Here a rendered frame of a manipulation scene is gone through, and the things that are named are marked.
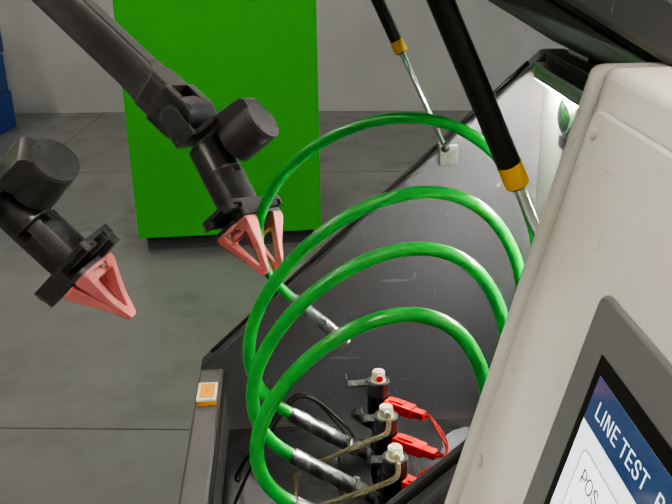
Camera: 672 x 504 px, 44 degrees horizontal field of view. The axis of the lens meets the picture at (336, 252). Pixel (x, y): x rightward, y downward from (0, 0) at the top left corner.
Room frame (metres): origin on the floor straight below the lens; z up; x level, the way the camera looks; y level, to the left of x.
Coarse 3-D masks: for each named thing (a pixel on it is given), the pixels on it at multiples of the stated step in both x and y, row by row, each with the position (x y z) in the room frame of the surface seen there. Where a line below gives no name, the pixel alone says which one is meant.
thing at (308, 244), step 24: (408, 192) 0.83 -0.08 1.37; (432, 192) 0.83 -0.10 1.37; (456, 192) 0.83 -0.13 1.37; (336, 216) 0.83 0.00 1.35; (360, 216) 0.83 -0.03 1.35; (480, 216) 0.84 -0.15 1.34; (312, 240) 0.82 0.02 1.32; (504, 240) 0.84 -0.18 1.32; (288, 264) 0.82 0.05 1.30; (264, 288) 0.82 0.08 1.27; (264, 384) 0.83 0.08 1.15; (288, 408) 0.83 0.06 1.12; (312, 432) 0.82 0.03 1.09; (336, 432) 0.83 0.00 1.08
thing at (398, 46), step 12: (372, 0) 1.23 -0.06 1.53; (384, 0) 1.24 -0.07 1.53; (384, 12) 1.23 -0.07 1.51; (384, 24) 1.23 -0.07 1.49; (396, 36) 1.23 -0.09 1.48; (396, 48) 1.23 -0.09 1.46; (408, 72) 1.23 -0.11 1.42; (420, 96) 1.23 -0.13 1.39; (444, 144) 1.23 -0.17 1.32; (456, 144) 1.23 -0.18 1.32; (444, 156) 1.23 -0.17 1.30; (456, 156) 1.23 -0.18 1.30
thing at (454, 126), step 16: (400, 112) 0.98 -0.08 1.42; (416, 112) 0.98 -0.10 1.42; (336, 128) 1.01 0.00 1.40; (352, 128) 1.00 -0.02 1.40; (368, 128) 1.00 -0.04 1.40; (448, 128) 0.96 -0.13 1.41; (464, 128) 0.96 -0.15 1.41; (320, 144) 1.01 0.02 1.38; (480, 144) 0.95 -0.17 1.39; (304, 160) 1.02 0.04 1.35; (288, 176) 1.03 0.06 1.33; (272, 192) 1.04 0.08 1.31; (528, 224) 0.93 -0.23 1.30; (256, 256) 1.05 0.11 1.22; (272, 272) 1.04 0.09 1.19; (288, 288) 1.04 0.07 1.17
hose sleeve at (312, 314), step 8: (296, 296) 1.03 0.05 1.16; (304, 312) 1.02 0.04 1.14; (312, 312) 1.02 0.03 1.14; (320, 312) 1.03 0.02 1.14; (312, 320) 1.02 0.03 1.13; (320, 320) 1.01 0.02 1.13; (328, 320) 1.02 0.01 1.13; (320, 328) 1.01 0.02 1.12; (328, 328) 1.01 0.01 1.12; (336, 328) 1.01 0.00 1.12
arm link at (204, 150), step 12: (216, 132) 1.12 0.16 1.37; (204, 144) 1.11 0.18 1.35; (216, 144) 1.12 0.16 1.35; (192, 156) 1.12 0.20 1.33; (204, 156) 1.11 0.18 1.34; (216, 156) 1.10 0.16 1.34; (228, 156) 1.11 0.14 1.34; (204, 168) 1.10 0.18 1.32; (216, 168) 1.09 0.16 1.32; (204, 180) 1.10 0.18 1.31
